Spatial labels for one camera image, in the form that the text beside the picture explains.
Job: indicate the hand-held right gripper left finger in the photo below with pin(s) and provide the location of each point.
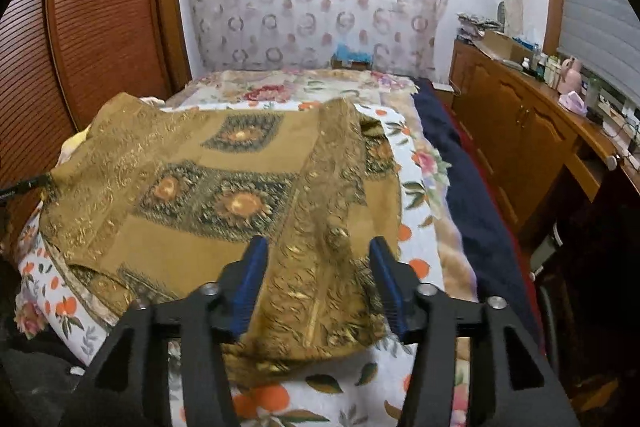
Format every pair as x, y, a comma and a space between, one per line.
250, 287

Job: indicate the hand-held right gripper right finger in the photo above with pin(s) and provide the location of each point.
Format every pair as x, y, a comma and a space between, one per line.
387, 287

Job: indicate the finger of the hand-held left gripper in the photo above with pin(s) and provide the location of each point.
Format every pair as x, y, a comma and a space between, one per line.
25, 187

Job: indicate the brown gold patterned shirt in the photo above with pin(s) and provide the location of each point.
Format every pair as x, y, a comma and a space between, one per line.
200, 187

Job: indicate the beige fleece blanket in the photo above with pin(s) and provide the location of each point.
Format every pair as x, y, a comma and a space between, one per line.
455, 257

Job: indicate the navy blue blanket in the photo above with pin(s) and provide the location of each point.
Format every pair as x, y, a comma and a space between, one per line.
475, 207

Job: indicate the orange fruit print bed sheet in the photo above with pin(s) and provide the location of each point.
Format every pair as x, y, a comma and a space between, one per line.
320, 402

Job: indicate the brown slatted wardrobe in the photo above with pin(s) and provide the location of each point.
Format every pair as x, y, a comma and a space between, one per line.
100, 32

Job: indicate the dark cloth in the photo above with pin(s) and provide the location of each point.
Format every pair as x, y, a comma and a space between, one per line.
35, 372

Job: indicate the floral quilt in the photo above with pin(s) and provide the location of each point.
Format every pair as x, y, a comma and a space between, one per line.
265, 92

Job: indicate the wooden sideboard cabinet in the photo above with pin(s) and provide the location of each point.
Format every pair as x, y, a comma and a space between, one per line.
515, 122

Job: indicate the dark chair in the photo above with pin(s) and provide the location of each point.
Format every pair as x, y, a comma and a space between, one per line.
600, 282

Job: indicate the small brown box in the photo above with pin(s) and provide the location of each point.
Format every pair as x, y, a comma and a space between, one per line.
350, 65

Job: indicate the small white capped jar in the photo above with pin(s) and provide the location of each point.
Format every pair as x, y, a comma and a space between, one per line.
526, 63

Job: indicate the cardboard box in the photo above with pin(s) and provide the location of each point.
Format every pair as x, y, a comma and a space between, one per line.
500, 47

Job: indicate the dark green bottle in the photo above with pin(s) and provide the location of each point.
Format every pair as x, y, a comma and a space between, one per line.
541, 68

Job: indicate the white lotion bottle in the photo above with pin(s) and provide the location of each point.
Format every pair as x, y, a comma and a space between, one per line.
553, 72

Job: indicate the stack of folded cloths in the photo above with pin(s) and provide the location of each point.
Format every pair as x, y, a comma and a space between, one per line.
477, 26

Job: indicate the pink bottle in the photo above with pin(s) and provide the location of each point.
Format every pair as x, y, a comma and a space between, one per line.
571, 77

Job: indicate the light green bottle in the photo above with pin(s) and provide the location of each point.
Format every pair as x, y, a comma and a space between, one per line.
592, 93

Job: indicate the dark oval fan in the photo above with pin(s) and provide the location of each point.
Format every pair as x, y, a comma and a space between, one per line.
501, 13

